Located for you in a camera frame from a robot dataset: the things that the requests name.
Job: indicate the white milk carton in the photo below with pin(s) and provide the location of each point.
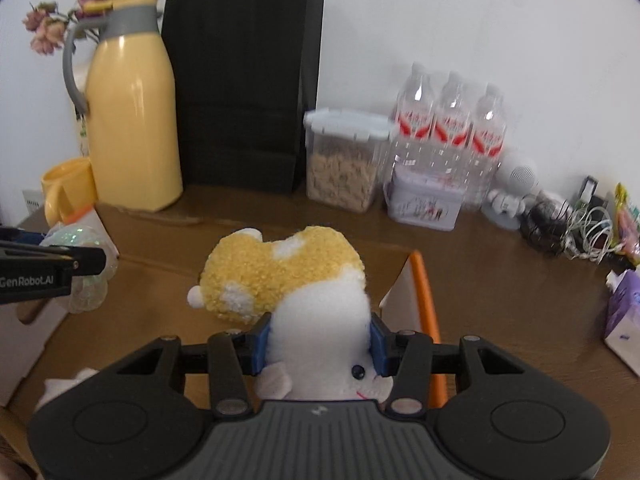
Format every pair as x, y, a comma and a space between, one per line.
82, 132

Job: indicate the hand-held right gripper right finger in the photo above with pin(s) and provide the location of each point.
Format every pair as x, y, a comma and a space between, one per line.
378, 352

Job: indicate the iridescent plastic bag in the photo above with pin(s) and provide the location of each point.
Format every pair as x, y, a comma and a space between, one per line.
87, 290

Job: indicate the dried pink flowers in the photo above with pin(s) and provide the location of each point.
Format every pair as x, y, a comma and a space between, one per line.
55, 25

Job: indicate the white wall outlet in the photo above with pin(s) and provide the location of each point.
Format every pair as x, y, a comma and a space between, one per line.
34, 200

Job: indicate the small black device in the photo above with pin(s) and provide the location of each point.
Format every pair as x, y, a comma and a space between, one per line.
591, 192

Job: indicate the black paper bag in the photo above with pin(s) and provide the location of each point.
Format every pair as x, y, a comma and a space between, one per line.
240, 85

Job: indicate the clear container of seeds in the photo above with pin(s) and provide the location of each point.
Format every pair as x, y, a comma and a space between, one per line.
342, 175

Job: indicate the purple tissue pack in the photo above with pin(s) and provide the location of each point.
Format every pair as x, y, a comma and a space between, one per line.
622, 310

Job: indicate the yellow and white plush toy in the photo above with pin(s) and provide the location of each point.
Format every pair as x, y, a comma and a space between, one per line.
320, 310

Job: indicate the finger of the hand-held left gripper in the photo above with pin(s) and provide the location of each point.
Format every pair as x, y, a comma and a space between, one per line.
85, 261

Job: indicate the white printed tin box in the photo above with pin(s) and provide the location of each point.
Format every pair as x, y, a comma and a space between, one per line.
425, 202

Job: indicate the yellow thermos jug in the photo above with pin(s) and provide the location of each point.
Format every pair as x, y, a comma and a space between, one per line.
130, 135

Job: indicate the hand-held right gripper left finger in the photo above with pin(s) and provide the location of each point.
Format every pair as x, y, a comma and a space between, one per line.
262, 347

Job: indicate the clear water bottle red label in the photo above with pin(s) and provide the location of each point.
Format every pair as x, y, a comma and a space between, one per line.
489, 135
414, 110
452, 120

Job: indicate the yellow mug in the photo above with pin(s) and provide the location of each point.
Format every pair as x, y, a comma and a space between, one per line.
65, 185

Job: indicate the red orange cardboard box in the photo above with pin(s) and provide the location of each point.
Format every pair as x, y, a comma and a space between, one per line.
165, 240

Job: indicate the small white robot fan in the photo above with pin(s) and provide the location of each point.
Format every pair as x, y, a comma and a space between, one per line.
517, 180

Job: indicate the yellow snack packet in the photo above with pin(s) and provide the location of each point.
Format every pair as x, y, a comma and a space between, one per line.
627, 220

